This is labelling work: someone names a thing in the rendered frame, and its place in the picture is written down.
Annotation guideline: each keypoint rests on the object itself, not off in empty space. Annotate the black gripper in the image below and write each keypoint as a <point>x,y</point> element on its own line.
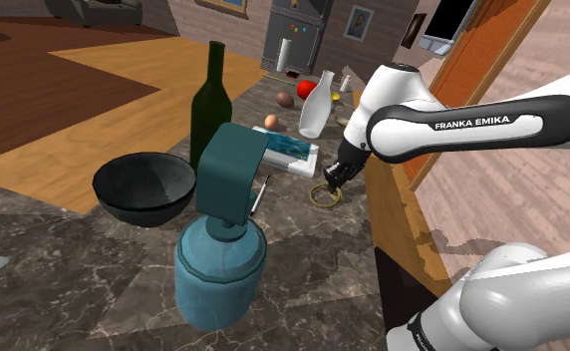
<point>350,158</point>

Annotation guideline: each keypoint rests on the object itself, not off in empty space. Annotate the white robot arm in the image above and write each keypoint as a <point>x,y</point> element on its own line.
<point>464,129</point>

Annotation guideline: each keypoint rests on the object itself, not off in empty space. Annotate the white vase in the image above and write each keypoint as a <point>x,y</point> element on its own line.
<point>315,109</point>

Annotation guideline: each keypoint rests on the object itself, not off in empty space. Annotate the book with blue cover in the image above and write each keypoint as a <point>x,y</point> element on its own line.
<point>290,148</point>

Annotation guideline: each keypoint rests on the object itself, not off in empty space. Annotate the small yellow object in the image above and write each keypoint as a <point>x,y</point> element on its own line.
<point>335,97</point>

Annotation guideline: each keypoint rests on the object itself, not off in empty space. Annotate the small white shaker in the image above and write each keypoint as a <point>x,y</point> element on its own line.
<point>345,85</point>

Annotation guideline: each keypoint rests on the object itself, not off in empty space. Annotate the red apple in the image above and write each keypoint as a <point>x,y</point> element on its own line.
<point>305,90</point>

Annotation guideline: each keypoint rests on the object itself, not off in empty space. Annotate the light brown egg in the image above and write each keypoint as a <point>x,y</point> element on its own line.
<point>271,121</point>

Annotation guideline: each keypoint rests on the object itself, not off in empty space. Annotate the dark brown egg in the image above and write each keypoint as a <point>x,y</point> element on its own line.
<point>284,99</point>

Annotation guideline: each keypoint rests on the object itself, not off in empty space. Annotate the small black and red object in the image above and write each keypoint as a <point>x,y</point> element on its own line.
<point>292,74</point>

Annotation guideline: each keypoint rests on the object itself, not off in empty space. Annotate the white paper towel roll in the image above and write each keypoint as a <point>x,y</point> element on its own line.
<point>283,56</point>

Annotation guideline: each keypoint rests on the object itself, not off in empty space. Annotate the grey fridge with magnets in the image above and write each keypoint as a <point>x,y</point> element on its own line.
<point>297,43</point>

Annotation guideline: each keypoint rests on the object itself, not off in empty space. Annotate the framed portrait picture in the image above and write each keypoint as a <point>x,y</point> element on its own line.
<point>358,23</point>

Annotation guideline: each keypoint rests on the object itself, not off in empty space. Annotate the black robot stand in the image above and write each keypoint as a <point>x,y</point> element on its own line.
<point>397,287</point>

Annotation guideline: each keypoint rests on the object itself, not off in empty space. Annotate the dark green glass bottle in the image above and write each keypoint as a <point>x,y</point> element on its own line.
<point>211,109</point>

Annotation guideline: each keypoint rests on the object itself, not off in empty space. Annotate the orange wooden door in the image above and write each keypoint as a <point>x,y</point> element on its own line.
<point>474,58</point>

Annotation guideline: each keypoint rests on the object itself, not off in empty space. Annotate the black screen television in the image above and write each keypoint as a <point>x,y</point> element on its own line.
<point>448,22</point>

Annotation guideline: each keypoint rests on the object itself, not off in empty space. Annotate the blue soap dispenser teal pump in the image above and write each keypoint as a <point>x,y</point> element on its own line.
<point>219,272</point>

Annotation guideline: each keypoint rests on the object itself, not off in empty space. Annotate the black bowl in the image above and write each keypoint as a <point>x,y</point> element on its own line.
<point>139,187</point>

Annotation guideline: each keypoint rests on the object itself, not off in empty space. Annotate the grey sofa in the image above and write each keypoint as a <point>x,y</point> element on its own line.
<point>100,10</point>

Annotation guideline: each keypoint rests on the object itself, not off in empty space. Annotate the dark framed wall picture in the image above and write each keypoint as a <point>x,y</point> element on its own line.
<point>413,30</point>

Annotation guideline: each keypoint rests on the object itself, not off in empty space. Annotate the gold framed wall picture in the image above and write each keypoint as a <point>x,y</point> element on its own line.
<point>222,6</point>

